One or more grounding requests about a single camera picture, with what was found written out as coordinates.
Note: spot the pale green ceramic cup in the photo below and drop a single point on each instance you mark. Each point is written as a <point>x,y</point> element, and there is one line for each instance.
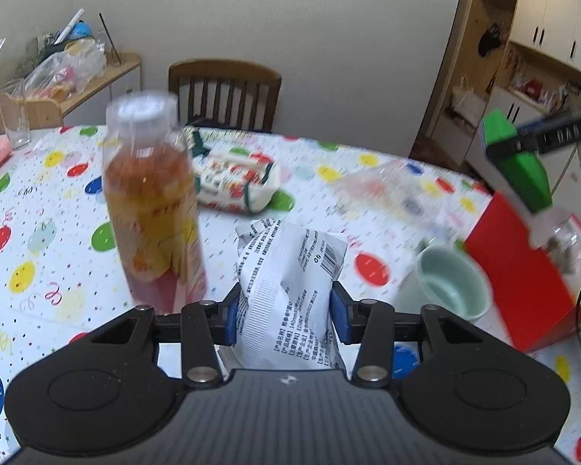
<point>452,283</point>

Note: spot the white printed packet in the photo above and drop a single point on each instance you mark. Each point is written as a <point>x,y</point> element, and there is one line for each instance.
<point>285,290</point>

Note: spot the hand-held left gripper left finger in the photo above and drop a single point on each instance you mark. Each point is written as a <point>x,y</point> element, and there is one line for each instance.
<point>232,317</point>

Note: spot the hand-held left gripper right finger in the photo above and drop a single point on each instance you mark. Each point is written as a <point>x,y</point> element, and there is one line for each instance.
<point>341,315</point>

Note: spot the balloon print tablecloth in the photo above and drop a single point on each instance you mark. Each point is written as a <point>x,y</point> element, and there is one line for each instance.
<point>53,261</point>

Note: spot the black hanging bag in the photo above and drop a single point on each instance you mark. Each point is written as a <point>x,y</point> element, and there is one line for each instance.
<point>490,41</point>

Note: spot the empty clear plastic bag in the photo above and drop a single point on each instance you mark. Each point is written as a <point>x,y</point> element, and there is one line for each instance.
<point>397,189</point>

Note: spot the green sponge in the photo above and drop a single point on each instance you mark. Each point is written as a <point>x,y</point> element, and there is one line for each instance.
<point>525,169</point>

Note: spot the wet wipes pack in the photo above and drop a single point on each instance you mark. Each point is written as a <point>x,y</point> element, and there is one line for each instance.
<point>235,177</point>

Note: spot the clear plastic bag of snacks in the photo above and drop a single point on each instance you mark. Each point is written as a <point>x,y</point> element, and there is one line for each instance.
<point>63,72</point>

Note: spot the plastic bottle of tea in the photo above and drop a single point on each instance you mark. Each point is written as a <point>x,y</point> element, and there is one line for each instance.
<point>152,203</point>

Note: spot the white wall cabinets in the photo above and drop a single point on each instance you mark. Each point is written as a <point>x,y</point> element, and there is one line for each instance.
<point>532,19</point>

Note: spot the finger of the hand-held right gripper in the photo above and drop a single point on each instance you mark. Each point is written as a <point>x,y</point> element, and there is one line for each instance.
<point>511,146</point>

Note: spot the light wooden side cabinet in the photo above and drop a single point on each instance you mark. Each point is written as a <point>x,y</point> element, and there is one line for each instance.
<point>101,77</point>

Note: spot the clear plastic bottle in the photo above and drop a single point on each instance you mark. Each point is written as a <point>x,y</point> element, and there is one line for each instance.
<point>566,244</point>

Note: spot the blue round object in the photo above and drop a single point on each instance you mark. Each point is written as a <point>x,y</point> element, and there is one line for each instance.
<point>81,30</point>

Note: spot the clear drinking glass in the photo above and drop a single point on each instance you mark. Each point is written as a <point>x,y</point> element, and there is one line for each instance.
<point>13,116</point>

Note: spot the dark wooden chair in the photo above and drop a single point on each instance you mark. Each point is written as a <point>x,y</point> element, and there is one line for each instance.
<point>222,94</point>

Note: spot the red cardboard box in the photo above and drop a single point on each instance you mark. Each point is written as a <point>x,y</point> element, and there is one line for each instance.
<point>508,271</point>

